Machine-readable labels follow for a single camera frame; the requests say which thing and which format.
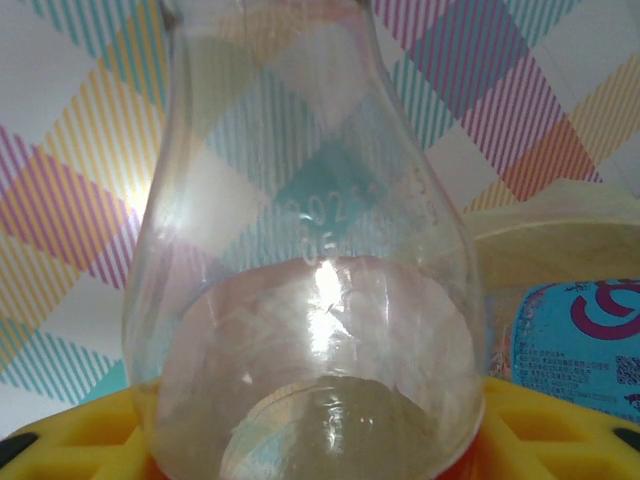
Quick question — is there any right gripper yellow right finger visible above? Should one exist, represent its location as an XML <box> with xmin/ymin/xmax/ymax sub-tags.
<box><xmin>472</xmin><ymin>375</ymin><xmax>640</xmax><ymax>480</ymax></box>

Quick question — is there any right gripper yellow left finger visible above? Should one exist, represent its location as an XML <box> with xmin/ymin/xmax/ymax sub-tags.
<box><xmin>0</xmin><ymin>387</ymin><xmax>151</xmax><ymax>480</ymax></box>

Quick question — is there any light blue label bottle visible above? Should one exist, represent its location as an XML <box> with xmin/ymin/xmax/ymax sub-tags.
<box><xmin>497</xmin><ymin>276</ymin><xmax>640</xmax><ymax>419</ymax></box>

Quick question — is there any red label cola bottle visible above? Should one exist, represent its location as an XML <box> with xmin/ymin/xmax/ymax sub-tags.
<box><xmin>121</xmin><ymin>0</ymin><xmax>487</xmax><ymax>480</ymax></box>

